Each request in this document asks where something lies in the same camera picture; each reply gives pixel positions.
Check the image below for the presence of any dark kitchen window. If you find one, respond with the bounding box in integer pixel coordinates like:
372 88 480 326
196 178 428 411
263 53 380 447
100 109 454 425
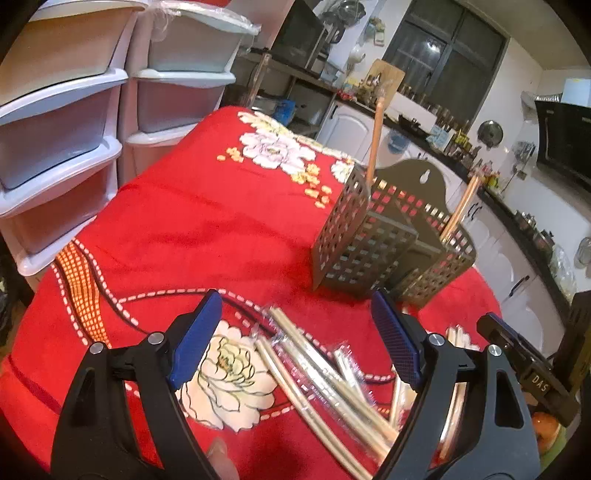
383 0 508 125

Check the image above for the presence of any operator hand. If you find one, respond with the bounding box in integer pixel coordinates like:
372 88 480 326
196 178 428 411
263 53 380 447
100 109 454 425
206 438 239 480

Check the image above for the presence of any steel pot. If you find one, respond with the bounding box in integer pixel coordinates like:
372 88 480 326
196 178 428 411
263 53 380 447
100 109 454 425
534 230 555 254

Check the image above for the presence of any grey perforated utensil caddy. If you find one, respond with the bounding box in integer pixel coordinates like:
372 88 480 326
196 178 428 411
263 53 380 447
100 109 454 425
311 159 476 307

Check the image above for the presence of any black range hood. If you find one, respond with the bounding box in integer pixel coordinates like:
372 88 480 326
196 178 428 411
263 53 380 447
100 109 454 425
535 100 591 193

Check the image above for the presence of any hanging pot lid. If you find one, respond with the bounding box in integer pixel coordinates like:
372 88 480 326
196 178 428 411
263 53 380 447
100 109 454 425
477 120 504 149

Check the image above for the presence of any red floral tablecloth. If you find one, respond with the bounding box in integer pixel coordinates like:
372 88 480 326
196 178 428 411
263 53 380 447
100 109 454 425
1 107 499 479

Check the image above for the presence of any black wok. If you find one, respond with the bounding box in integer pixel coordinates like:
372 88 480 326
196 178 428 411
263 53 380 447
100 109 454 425
398 114 430 139

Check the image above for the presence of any wooden cutting board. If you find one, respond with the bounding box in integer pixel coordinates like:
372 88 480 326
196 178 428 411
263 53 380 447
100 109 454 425
363 59 406 107

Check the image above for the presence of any left white drawer tower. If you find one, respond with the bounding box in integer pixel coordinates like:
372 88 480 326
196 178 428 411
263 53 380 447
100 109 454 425
1 1 149 279

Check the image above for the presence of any white drawer tower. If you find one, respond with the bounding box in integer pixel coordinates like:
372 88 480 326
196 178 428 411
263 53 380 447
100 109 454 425
117 1 260 186
1 1 149 279

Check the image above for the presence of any right white drawer tower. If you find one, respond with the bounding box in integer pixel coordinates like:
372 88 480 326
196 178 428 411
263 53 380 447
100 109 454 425
117 1 260 186

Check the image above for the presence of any black microwave oven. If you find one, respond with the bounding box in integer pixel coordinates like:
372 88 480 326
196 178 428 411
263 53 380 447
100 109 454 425
270 0 327 69

